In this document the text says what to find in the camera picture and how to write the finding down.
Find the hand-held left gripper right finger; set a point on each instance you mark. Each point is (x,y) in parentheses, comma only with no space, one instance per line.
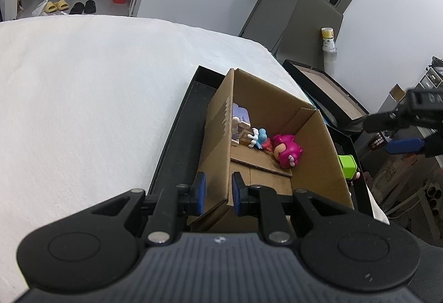
(237,197)

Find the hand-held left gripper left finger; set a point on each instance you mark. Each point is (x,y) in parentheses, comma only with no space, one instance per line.
(200,194)

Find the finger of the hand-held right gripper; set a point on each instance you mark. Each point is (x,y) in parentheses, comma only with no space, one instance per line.
(380,120)
(405,145)

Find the green toy block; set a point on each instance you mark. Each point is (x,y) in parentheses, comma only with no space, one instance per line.
(348,166)

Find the black tray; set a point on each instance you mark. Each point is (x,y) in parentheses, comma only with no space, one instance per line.
(180,137)

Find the blue and red toy figure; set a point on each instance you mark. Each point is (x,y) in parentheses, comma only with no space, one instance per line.
(260,138)

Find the pink toy figure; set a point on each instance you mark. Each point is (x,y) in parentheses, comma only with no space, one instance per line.
(287,150)

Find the brown cardboard box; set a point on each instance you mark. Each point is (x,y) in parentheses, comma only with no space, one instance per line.
(318,157)

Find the lavender toy block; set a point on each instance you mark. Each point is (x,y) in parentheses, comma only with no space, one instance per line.
(241,118)

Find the desktop drawer organizer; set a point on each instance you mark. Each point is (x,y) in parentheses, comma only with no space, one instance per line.
(432,76)

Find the small brown toy figure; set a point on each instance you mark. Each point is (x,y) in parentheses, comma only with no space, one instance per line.
(357,175)

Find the black framed wooden board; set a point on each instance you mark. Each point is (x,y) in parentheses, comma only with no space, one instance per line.
(328,88)

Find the yellow capped white tube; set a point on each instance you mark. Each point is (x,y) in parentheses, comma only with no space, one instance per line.
(327,43)

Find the grey leaning board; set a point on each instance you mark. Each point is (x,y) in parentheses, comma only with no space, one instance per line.
(311,22)

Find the white bed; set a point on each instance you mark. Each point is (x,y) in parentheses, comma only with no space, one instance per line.
(86,99)

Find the black slipper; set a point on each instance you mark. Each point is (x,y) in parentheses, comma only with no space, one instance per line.
(76,8)
(90,6)

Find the yellow slippers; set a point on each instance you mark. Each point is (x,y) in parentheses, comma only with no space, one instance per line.
(38,9)

